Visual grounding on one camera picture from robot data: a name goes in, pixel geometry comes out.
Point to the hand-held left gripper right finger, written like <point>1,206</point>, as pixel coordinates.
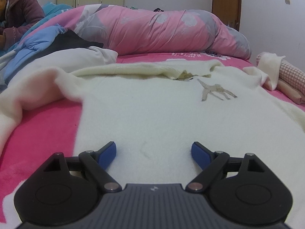
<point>200,155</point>

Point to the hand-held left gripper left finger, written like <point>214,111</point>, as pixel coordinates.
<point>107,153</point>

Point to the white fluffy sweater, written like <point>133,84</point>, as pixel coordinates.
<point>147,114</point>

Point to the pink floral bed blanket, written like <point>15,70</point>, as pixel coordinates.
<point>43,133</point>

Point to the pale pink white garment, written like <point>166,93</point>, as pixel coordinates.
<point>90,56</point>

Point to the beige folded garment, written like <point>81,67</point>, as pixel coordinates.
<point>290,93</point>

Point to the black garment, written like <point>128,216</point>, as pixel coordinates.
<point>69,43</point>

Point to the pink checked folded garment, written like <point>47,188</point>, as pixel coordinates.
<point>293,76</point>

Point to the pink grey floral quilt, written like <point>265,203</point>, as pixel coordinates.
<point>147,31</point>

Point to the dark handbag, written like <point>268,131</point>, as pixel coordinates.
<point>159,9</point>

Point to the brown wooden door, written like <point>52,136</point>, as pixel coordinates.
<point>226,2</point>

